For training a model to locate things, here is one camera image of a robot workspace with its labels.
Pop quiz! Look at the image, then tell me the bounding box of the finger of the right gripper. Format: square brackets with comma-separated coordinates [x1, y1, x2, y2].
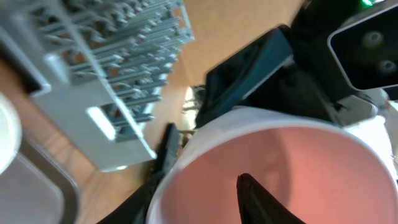
[154, 123, 180, 180]

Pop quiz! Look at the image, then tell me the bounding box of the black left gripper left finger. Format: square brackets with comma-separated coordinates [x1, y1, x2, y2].
[98, 171, 164, 224]

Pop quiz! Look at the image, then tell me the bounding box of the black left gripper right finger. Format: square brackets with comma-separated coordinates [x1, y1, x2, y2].
[236, 173, 304, 224]

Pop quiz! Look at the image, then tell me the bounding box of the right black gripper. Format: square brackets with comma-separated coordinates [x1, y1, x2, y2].
[195, 26, 378, 126]

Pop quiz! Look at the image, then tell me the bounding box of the pink cup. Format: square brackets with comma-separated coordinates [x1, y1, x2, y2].
[146, 107, 397, 223]

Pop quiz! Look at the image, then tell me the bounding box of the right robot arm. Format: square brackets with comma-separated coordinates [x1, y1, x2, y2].
[146, 1, 397, 223]

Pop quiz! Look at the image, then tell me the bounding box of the grey dishwasher rack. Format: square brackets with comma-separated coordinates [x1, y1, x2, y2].
[1, 0, 194, 172]

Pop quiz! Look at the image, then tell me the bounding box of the brown serving tray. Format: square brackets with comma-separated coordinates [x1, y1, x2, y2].
[1, 138, 80, 224]

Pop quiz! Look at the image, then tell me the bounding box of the pale green cup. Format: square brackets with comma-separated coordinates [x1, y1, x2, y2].
[0, 93, 22, 173]

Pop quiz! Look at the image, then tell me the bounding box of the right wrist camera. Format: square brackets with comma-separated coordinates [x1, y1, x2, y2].
[328, 1, 397, 90]

